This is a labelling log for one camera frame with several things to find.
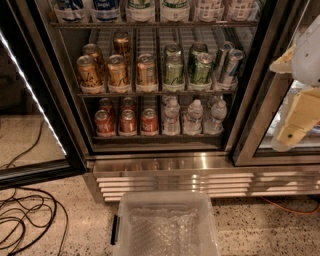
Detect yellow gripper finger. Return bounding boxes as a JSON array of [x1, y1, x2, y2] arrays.
[[269, 45, 295, 74], [271, 87, 320, 152]]

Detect blue pepsi can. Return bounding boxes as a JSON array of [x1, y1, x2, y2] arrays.
[[90, 0, 120, 23], [54, 0, 88, 23]]

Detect orange cable on floor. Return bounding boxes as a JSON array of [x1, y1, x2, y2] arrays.
[[259, 195, 320, 216]]

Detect green 7up can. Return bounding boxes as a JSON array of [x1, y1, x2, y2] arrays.
[[125, 0, 155, 22], [160, 0, 190, 22]]

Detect water bottle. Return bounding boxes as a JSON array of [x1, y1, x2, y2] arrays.
[[163, 98, 180, 136], [204, 98, 227, 135], [183, 99, 203, 136]]

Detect green 7up can right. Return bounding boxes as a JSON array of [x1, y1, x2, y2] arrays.
[[160, 0, 190, 22]]

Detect red can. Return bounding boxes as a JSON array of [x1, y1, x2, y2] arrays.
[[120, 97, 136, 112], [98, 98, 115, 118], [119, 109, 137, 136], [94, 110, 115, 137]]

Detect silver slim can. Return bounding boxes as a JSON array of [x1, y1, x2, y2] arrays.
[[214, 41, 235, 79], [218, 49, 245, 88]]

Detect red can front left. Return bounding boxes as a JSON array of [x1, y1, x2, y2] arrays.
[[94, 110, 115, 137]]

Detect black cable on floor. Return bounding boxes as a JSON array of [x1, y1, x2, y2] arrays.
[[0, 119, 70, 256]]

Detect blue pepsi can right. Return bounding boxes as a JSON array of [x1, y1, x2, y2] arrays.
[[90, 0, 120, 23]]

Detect clear plastic bin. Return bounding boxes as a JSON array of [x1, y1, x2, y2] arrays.
[[111, 191, 221, 256]]

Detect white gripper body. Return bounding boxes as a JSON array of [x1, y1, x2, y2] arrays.
[[291, 15, 320, 87]]

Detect bottom wire shelf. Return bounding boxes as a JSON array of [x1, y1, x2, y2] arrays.
[[93, 134, 223, 140]]

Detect water bottle left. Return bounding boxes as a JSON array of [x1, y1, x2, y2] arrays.
[[163, 98, 180, 136]]

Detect silver slim can back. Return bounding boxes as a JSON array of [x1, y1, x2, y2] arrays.
[[214, 41, 235, 79]]

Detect gold can back left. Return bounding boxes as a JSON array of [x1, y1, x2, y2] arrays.
[[82, 43, 106, 81]]

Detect blue pepsi can left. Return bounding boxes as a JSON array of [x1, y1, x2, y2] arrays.
[[54, 0, 88, 23]]

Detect red can back left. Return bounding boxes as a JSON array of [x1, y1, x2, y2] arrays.
[[98, 98, 115, 118]]

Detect middle wire shelf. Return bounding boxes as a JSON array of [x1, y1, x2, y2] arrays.
[[78, 90, 237, 98]]

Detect bubble wrap sheet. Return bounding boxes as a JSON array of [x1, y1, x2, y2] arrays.
[[127, 208, 200, 256]]

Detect green 7up can left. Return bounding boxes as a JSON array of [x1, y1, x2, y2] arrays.
[[125, 0, 155, 22]]

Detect open glass fridge door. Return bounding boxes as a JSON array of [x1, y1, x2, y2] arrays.
[[0, 0, 85, 189]]

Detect white can far right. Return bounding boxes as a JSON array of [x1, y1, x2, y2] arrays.
[[225, 0, 259, 22]]

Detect top wire shelf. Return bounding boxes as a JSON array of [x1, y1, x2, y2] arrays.
[[50, 21, 259, 29]]

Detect wire shelf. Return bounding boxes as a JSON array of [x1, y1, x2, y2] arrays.
[[93, 134, 223, 140], [78, 90, 237, 98], [50, 21, 259, 29]]

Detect white can top shelf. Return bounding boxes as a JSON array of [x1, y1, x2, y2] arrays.
[[193, 0, 224, 22]]

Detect gold can front left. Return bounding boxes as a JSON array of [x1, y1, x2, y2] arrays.
[[77, 55, 104, 94]]

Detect water bottle middle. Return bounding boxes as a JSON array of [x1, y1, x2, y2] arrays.
[[183, 99, 203, 136]]

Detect water bottle right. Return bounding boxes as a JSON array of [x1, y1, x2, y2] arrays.
[[204, 98, 227, 135]]

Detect stainless steel fridge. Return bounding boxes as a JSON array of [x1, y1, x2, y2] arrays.
[[35, 0, 320, 202]]

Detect silver slim can front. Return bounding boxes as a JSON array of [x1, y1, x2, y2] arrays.
[[218, 49, 245, 88]]

